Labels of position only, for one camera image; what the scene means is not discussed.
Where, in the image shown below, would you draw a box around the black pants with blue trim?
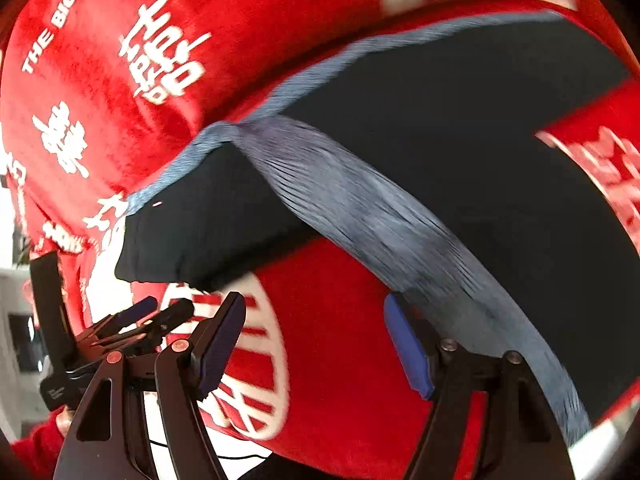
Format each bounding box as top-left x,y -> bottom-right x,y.
115,12 -> 639,443

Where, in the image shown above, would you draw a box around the operator left hand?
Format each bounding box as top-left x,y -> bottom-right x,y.
55,406 -> 75,438

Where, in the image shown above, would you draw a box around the red sleeve forearm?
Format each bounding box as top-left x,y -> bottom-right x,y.
11,408 -> 65,480

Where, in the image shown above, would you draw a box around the red wedding bedspread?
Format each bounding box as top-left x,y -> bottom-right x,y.
1,0 -> 639,479

